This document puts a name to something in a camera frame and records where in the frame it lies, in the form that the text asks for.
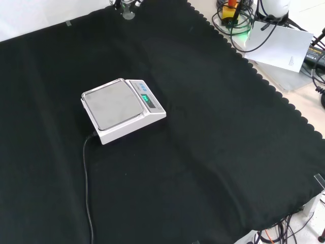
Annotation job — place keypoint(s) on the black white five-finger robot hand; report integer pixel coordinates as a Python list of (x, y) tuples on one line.
[(115, 3)]

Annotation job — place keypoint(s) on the white electronic balance steel pan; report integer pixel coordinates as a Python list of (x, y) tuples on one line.
[(119, 106)]

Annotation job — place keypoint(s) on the grey tape piece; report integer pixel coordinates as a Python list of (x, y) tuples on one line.
[(68, 23)]

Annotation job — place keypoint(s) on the yellow stop button box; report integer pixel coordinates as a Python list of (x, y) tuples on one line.
[(229, 12)]

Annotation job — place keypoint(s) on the black scalloped bench cloth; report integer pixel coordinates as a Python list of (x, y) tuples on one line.
[(193, 142)]

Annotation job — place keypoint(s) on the white paper sheet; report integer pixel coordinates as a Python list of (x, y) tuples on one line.
[(281, 45)]

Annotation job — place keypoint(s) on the grey flat plate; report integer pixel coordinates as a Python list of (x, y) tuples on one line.
[(289, 80)]

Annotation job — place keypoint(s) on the black power adapter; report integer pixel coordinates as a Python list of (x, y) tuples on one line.
[(314, 54)]

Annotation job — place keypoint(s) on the clear tape strip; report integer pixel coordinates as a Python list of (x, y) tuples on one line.
[(320, 181)]

